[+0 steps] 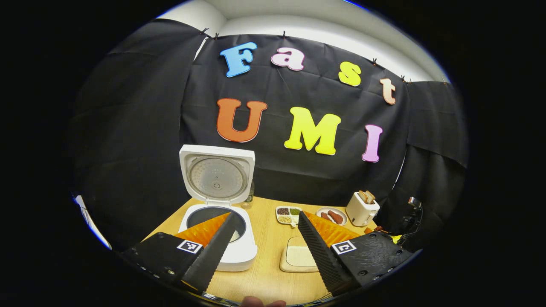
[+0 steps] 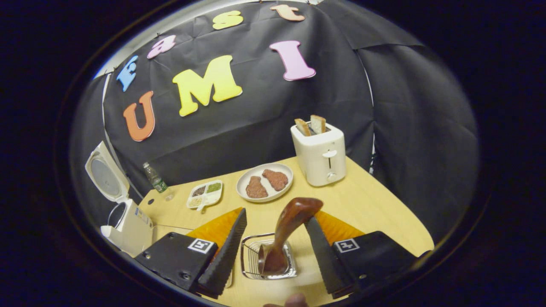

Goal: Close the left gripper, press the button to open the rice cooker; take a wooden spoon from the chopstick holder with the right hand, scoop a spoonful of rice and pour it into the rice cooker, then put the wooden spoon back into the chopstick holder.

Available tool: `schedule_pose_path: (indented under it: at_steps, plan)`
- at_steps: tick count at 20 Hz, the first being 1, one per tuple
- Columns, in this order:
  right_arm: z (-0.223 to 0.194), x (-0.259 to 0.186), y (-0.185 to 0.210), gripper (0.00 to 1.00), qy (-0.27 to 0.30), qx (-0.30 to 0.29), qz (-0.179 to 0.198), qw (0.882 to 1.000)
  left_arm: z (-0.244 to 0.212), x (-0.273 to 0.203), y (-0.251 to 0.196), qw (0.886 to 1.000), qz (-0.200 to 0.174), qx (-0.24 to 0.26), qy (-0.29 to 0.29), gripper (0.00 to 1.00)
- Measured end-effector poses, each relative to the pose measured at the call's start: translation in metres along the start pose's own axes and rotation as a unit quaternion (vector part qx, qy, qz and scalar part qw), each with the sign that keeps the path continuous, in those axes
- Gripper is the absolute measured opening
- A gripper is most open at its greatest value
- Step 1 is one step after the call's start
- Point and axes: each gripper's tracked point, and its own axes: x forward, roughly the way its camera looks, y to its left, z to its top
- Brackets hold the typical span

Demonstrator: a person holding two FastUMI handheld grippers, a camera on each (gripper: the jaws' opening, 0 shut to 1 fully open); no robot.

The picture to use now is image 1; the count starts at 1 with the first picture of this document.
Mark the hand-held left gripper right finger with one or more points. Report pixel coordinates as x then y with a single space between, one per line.
320 256

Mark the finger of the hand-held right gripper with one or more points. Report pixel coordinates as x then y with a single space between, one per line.
375 230

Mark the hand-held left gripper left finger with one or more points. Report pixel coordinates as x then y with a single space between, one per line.
213 256

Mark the white rice cooker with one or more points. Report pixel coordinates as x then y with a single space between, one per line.
239 256

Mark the white toaster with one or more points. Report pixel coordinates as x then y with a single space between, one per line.
360 213

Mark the toast slice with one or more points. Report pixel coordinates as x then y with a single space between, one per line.
363 196
370 196

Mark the brown meat piece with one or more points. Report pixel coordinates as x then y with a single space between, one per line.
336 217
326 216

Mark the white round plate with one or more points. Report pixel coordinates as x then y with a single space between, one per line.
339 211

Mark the white divided grain dish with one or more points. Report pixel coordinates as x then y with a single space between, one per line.
283 219

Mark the clear plastic water bottle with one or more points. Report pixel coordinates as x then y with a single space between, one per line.
248 200

